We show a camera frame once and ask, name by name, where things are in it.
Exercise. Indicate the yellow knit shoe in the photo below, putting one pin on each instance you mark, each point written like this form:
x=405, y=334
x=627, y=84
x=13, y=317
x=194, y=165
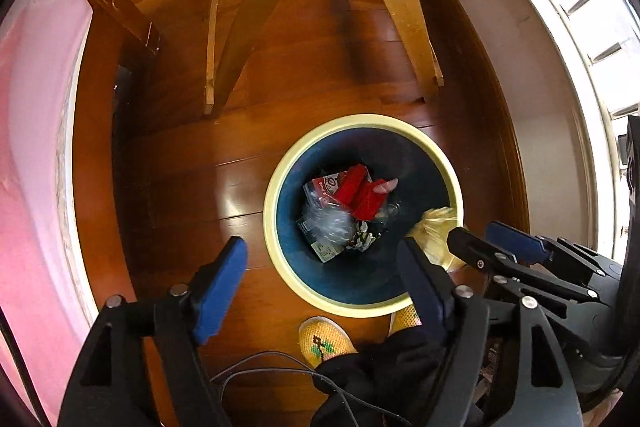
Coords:
x=404, y=319
x=325, y=339

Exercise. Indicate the red and white wrapper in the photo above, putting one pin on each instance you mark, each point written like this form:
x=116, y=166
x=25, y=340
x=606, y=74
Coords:
x=325, y=184

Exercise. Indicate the clear plastic wrapper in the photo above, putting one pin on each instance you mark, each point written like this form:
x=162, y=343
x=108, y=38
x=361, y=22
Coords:
x=325, y=222

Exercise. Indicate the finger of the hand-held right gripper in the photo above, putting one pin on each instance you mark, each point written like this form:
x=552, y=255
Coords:
x=515, y=242
x=480, y=254

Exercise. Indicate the person's right forearm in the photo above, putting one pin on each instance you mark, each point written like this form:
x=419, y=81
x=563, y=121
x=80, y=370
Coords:
x=602, y=414

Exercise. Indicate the small paper label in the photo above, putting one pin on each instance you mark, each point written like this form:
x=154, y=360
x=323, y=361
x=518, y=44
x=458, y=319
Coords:
x=324, y=252

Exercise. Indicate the blue trash bin cream rim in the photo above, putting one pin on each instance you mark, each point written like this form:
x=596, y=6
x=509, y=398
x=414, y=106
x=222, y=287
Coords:
x=350, y=282

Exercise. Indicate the dark wooden bed frame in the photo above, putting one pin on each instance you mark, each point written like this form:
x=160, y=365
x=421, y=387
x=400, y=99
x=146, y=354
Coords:
x=120, y=12

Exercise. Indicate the red packet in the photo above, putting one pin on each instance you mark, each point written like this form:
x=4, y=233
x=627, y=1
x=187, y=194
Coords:
x=360, y=194

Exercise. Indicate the yellow plastic bag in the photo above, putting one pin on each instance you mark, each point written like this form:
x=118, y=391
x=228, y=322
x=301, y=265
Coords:
x=440, y=219

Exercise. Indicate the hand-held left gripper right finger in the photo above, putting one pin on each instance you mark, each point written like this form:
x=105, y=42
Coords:
x=422, y=279

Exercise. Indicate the white window frame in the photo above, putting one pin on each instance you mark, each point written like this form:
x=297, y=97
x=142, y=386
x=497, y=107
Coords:
x=575, y=37

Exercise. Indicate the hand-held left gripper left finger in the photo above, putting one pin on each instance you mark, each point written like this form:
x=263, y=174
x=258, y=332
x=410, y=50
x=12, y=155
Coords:
x=220, y=292

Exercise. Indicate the black white patterned wrapper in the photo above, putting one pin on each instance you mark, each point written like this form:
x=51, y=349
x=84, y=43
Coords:
x=364, y=234

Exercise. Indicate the pink bed sheet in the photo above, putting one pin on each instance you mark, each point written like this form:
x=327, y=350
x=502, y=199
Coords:
x=30, y=157

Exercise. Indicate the person's black pants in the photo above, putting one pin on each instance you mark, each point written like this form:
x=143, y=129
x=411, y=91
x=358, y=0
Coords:
x=380, y=377

